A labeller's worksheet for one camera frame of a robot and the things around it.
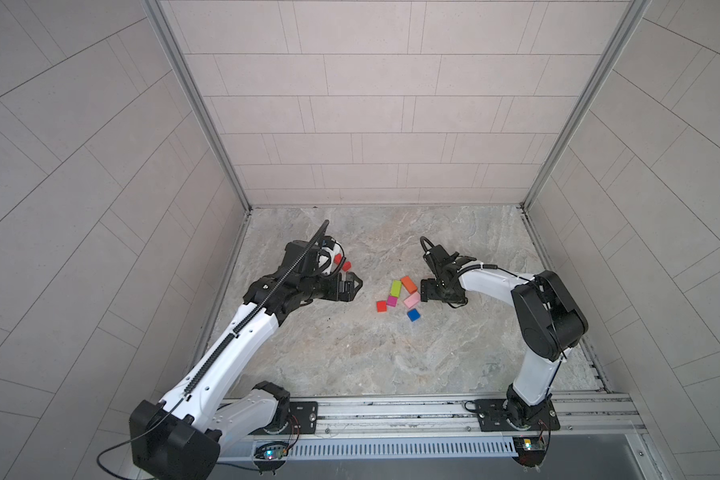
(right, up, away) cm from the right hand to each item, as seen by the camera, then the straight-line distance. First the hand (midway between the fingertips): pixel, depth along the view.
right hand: (432, 297), depth 95 cm
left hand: (-23, +9, -21) cm, 33 cm away
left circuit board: (-40, -26, -31) cm, 57 cm away
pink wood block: (-7, 0, -4) cm, 8 cm away
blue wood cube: (-7, -4, -6) cm, 10 cm away
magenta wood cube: (-13, -1, -3) cm, 14 cm away
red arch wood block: (-28, +9, +4) cm, 30 cm away
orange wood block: (-7, +4, -1) cm, 9 cm away
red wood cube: (-16, -2, -3) cm, 17 cm away
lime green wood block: (-12, +3, -1) cm, 12 cm away
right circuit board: (+18, -28, -26) cm, 42 cm away
